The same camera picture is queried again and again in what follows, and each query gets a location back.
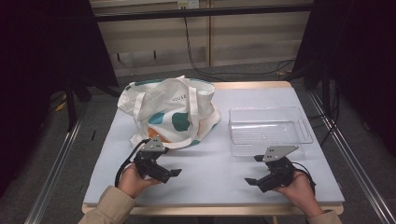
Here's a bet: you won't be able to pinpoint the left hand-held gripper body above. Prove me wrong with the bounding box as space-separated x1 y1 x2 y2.
133 135 172 185

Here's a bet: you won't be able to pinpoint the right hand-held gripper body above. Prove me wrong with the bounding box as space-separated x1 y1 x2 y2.
257 145 301 194

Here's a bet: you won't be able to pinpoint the white tote bag coloured spots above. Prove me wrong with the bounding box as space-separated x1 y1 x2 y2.
117 75 222 150

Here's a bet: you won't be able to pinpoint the person's right hand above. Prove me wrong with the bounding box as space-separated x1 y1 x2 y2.
274 169 325 218

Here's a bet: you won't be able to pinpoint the person's left hand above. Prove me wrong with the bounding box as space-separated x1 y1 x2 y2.
117 162 162 200

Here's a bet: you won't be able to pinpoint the clear plastic container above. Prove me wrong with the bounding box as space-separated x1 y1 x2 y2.
228 106 315 158

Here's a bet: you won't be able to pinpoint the light grey table mat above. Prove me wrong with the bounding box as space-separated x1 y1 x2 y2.
83 87 346 207

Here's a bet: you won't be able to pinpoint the wooden table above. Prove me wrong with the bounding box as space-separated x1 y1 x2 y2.
81 80 346 224

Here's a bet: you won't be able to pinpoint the black metal stand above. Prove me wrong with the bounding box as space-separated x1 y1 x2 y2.
63 73 79 133

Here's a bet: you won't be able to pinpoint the black horizontal bar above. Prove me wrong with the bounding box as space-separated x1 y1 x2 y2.
92 3 314 23

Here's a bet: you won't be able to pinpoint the dark curtain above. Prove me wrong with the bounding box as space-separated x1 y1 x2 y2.
0 0 120 198
291 0 396 158

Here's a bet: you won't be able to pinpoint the white power outlet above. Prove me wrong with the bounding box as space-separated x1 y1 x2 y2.
177 0 201 10

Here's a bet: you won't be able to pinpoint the left hand-held gripper black cable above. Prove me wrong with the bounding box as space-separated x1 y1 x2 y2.
114 137 152 189

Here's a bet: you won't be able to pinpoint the hand-held gripper black cable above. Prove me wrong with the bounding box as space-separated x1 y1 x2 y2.
290 161 318 196
114 137 152 189

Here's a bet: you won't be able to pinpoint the right hand-held gripper black cable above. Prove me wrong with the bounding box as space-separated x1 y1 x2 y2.
290 161 318 196

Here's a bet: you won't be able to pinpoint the black floor cables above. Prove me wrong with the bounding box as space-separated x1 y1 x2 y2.
306 78 342 148

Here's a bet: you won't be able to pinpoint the metal floor rail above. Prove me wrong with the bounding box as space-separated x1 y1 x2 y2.
23 102 90 224
307 91 396 224

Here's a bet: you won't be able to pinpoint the black wall cable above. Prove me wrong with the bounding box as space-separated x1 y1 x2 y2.
182 16 297 82

